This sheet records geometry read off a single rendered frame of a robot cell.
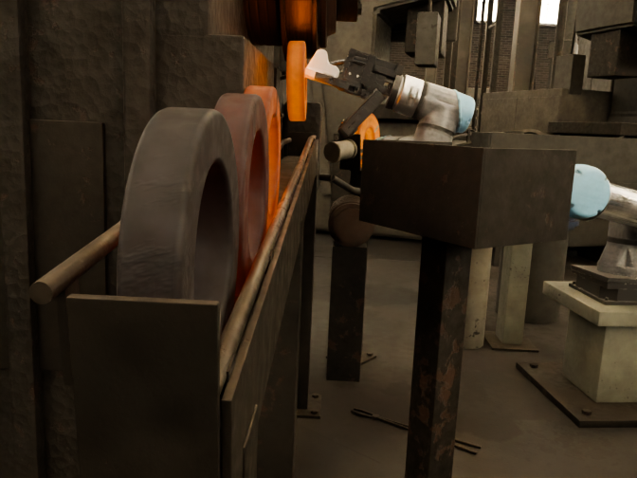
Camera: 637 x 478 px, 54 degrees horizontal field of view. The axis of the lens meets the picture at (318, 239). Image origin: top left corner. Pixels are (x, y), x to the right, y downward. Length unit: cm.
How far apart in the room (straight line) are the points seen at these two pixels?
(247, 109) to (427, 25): 342
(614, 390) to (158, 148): 171
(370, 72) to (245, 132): 76
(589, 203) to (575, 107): 390
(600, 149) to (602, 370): 216
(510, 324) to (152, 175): 203
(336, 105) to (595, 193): 288
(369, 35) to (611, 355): 283
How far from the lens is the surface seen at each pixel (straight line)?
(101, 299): 32
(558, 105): 527
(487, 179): 87
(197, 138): 34
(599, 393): 191
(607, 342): 187
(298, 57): 121
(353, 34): 420
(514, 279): 225
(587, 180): 147
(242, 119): 51
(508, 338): 231
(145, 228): 32
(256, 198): 64
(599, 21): 512
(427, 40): 390
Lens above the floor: 74
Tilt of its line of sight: 10 degrees down
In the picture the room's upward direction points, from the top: 2 degrees clockwise
